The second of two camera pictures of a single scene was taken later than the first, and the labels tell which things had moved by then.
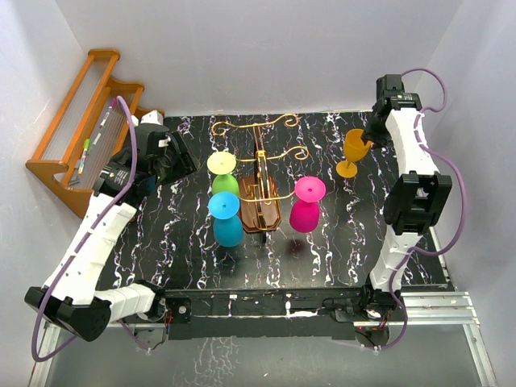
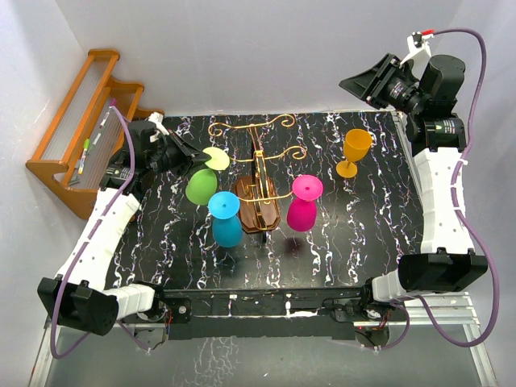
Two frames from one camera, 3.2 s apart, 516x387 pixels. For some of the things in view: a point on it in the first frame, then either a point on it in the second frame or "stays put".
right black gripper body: x=375 y=132 → x=395 y=90
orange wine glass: x=355 y=148 stays put
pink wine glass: x=305 y=212 stays put
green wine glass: x=222 y=163 → x=201 y=184
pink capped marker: x=112 y=103 stays put
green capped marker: x=87 y=143 stays put
